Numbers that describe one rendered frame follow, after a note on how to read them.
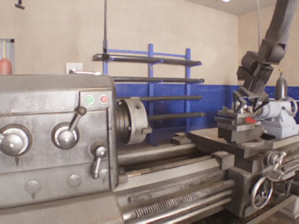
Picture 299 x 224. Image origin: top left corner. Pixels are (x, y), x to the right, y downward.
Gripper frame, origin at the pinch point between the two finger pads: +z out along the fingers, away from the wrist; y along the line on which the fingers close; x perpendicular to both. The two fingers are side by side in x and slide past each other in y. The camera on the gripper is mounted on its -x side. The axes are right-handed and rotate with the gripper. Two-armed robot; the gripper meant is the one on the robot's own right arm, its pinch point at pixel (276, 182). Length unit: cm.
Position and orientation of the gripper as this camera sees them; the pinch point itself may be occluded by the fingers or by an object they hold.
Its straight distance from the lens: 128.1
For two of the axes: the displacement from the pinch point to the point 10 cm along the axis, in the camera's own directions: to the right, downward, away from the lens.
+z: -4.6, -1.1, 8.8
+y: -8.8, -1.2, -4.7
